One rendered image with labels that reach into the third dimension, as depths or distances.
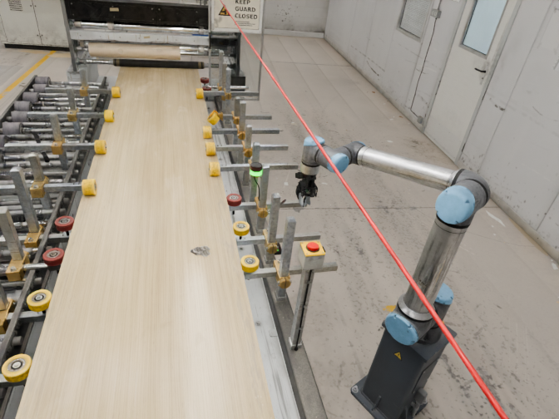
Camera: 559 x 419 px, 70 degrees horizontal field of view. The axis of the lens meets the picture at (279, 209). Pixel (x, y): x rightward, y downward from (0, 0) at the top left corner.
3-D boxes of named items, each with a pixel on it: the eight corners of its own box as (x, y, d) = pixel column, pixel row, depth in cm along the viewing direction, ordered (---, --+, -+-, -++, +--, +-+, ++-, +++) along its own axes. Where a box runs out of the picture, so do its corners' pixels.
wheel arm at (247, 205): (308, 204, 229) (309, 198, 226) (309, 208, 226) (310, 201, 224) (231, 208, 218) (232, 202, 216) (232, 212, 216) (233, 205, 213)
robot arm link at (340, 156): (354, 151, 172) (333, 140, 179) (337, 158, 165) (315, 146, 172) (350, 170, 177) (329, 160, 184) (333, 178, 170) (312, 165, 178)
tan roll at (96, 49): (233, 60, 403) (234, 46, 396) (234, 63, 393) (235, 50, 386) (78, 54, 369) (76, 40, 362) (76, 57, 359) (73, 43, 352)
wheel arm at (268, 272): (333, 267, 190) (335, 260, 188) (336, 272, 187) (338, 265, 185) (243, 275, 180) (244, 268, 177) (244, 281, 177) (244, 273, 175)
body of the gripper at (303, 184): (301, 199, 189) (304, 177, 182) (296, 189, 196) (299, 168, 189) (316, 198, 191) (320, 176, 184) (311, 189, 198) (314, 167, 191)
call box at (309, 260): (315, 257, 143) (319, 240, 139) (322, 270, 137) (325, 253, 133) (297, 258, 141) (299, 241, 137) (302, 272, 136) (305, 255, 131)
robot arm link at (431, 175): (506, 174, 141) (353, 135, 186) (490, 184, 133) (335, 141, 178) (498, 204, 146) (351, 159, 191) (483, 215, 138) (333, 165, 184)
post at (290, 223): (282, 297, 188) (294, 214, 161) (284, 303, 185) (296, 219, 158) (274, 298, 187) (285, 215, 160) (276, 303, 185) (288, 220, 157)
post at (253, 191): (254, 211, 249) (259, 140, 222) (254, 214, 246) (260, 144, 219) (248, 211, 248) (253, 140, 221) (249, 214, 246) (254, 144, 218)
